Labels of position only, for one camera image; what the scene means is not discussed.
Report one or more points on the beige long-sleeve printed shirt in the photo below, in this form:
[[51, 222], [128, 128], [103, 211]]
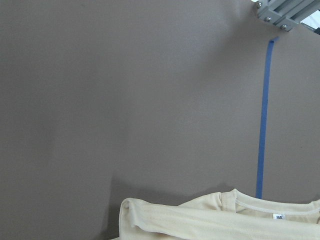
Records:
[[219, 216]]

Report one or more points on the grey aluminium frame post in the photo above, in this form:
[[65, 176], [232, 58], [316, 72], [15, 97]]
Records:
[[287, 14]]

